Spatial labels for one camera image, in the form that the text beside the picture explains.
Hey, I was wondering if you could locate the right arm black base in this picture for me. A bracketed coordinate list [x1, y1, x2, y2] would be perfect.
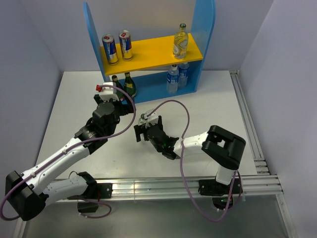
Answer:
[198, 178, 243, 210]

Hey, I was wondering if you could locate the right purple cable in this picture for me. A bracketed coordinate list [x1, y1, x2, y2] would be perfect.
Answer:
[147, 99, 242, 223]

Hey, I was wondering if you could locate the purple cable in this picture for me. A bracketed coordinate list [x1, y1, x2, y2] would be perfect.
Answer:
[0, 84, 137, 221]
[147, 99, 242, 223]

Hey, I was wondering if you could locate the green bottle red label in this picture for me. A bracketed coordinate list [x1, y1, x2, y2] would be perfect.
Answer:
[111, 75, 125, 101]

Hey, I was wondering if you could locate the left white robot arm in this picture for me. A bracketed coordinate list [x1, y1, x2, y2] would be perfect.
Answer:
[0, 94, 136, 221]

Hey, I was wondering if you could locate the green bottle yellow label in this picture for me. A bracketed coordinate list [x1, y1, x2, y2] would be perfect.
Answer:
[124, 72, 137, 98]

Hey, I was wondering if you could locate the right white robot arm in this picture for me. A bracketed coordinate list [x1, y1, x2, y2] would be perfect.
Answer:
[134, 116, 246, 193]

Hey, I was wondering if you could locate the aluminium rail frame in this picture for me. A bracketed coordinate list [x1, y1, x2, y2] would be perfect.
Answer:
[12, 70, 285, 238]

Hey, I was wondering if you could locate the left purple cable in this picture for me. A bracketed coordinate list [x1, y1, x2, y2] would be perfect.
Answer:
[0, 84, 137, 221]

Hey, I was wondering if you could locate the plastic water bottle blue cap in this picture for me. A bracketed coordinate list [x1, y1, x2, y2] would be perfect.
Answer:
[166, 64, 179, 94]

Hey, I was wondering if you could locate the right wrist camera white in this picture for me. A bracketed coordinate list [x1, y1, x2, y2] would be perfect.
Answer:
[143, 109, 159, 127]

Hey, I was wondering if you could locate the blue and yellow shelf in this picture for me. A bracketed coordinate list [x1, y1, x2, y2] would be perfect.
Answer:
[83, 0, 216, 103]

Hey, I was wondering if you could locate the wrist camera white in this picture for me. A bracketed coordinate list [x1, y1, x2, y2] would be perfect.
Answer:
[96, 81, 119, 102]
[143, 109, 159, 127]

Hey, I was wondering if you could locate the red bull can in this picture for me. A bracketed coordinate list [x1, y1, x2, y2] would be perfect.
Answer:
[102, 34, 118, 65]
[118, 30, 133, 60]

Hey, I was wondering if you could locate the clear glass bottle green cap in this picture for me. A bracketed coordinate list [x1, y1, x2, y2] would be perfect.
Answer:
[138, 113, 148, 127]

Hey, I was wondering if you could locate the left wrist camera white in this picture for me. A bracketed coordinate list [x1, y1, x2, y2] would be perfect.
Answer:
[96, 81, 119, 102]

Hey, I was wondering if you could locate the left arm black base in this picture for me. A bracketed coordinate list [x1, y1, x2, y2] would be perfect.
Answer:
[67, 182, 112, 215]

